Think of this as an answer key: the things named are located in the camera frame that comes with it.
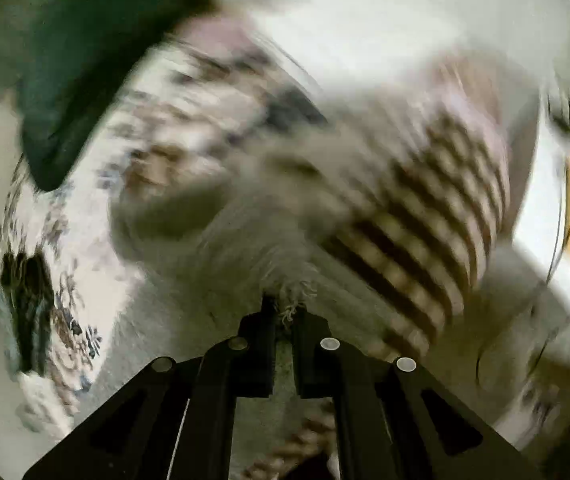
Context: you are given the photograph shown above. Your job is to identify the floral bed blanket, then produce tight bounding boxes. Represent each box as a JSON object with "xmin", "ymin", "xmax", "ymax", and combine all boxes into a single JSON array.
[{"xmin": 0, "ymin": 12, "xmax": 541, "ymax": 480}]

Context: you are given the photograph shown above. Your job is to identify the dark green folded blanket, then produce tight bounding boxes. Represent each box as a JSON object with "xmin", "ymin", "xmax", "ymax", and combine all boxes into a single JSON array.
[{"xmin": 16, "ymin": 0, "xmax": 213, "ymax": 192}]

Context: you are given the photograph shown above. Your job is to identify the grey fleece pants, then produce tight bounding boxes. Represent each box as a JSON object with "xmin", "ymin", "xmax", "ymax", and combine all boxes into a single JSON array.
[{"xmin": 71, "ymin": 123, "xmax": 417, "ymax": 480}]

